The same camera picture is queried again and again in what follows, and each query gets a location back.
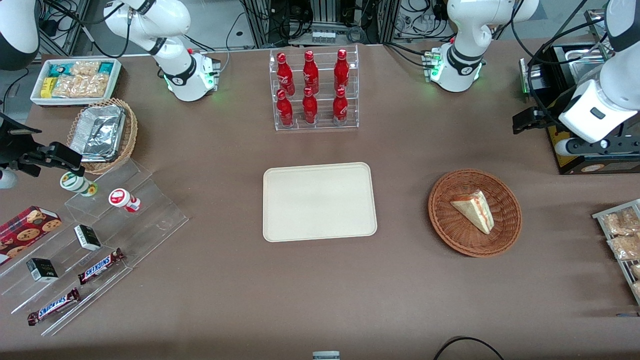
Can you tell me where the green sunflower cup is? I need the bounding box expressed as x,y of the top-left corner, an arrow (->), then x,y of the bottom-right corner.
60,171 -> 99,197

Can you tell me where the clear acrylic bottle rack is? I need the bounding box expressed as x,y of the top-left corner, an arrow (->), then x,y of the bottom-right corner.
268,44 -> 360,132

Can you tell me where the clear cracker bag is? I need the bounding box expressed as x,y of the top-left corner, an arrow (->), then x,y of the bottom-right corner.
69,60 -> 101,78
52,74 -> 110,99

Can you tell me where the steel food pan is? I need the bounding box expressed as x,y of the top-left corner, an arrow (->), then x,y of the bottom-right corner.
552,44 -> 610,86

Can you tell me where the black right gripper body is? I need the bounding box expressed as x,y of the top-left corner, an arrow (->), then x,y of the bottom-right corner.
0,113 -> 44,168

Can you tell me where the aluminium frame rack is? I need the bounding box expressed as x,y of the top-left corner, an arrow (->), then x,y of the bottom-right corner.
239,0 -> 403,49

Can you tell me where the oval light wicker basket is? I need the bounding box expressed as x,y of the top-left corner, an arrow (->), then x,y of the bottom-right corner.
66,97 -> 139,175

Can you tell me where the white snack bin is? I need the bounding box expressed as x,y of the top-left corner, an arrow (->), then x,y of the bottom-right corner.
30,57 -> 122,108

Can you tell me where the Snickers bar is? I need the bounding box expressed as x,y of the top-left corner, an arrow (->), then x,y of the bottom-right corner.
77,248 -> 126,286
27,287 -> 81,327

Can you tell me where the small black box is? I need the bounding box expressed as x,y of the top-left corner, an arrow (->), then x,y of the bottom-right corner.
74,224 -> 102,251
26,257 -> 59,283

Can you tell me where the clear acrylic stepped shelf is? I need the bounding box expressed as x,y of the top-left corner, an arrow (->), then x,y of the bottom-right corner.
0,157 -> 190,337

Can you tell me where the triangular sandwich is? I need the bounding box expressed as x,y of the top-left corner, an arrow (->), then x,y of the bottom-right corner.
450,189 -> 496,236

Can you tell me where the beige rectangular tray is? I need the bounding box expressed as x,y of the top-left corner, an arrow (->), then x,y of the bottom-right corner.
262,161 -> 378,243

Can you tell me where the silver foil pack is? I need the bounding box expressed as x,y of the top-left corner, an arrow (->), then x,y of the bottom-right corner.
70,104 -> 126,162

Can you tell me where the black food warmer case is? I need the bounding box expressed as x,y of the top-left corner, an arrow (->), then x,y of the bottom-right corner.
520,7 -> 640,176

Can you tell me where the red lidded cup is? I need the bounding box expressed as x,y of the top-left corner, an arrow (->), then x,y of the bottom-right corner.
108,188 -> 142,213

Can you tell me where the round brown wicker basket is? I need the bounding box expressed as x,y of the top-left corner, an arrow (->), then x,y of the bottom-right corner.
428,168 -> 523,258

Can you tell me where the black table cable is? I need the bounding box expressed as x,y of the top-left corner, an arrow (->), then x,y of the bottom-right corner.
432,336 -> 506,360

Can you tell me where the tray of wrapped pastries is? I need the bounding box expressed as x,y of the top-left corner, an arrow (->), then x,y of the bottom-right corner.
592,199 -> 640,306

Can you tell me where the red chocolate chip cookie box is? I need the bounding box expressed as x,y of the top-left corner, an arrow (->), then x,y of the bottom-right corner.
0,205 -> 63,266

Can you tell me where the red soda bottle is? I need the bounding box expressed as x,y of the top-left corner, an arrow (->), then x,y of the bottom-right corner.
276,52 -> 296,97
333,48 -> 350,92
276,89 -> 294,127
302,50 -> 320,95
332,87 -> 349,126
302,87 -> 319,125

